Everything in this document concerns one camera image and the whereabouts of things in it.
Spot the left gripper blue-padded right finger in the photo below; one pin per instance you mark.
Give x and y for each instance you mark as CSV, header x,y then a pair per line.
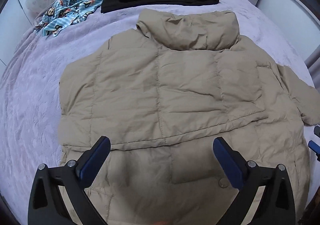
x,y
276,205

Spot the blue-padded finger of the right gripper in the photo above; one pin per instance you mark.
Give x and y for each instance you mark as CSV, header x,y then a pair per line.
x,y
316,130
314,147

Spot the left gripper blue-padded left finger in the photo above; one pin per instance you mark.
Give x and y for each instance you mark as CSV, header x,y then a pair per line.
x,y
46,205

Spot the beige puffer jacket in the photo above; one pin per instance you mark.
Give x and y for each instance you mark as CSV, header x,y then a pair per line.
x,y
161,93

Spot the lavender bed blanket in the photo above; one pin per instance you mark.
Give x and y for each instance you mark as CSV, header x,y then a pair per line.
x,y
30,105

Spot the blue monkey print pajamas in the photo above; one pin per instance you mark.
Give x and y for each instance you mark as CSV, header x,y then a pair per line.
x,y
64,13

